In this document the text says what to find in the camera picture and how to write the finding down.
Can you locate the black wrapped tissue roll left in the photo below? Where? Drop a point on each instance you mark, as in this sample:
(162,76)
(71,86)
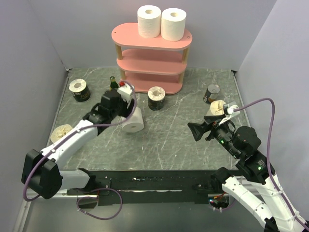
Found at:
(80,90)

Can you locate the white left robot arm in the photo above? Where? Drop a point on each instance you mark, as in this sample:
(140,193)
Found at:
(42,169)

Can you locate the pink three tier shelf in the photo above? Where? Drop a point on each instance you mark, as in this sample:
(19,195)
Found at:
(151,62)

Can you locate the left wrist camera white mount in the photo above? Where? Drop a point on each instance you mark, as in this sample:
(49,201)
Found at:
(126,95)

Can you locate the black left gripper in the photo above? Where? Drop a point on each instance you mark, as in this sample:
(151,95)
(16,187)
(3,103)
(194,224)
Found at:
(126,111)

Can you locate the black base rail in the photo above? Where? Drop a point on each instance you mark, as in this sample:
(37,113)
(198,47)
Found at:
(150,186)

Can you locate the tin can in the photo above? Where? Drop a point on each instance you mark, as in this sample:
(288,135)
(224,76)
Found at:
(211,93)

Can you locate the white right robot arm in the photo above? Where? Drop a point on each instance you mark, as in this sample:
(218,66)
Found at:
(272,210)

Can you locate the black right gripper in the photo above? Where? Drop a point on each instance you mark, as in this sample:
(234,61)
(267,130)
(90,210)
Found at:
(197,129)

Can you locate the green glass bottle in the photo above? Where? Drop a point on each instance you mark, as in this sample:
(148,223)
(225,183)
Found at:
(113,83)

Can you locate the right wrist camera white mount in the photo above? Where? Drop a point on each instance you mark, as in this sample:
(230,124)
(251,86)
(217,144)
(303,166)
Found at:
(229,112)

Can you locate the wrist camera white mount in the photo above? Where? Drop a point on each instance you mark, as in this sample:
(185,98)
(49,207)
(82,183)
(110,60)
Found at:
(229,112)
(126,95)

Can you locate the white paper towel roll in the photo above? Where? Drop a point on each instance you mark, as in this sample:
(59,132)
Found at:
(149,21)
(135,123)
(173,24)

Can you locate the beige wrapped roll right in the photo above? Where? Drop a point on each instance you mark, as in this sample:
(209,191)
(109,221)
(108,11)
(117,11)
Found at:
(216,108)

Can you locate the beige wrapped roll left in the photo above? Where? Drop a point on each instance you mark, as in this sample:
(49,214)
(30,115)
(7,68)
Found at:
(60,132)

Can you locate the beige wrapped roll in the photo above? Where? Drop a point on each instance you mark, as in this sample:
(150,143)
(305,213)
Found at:
(216,108)
(60,132)

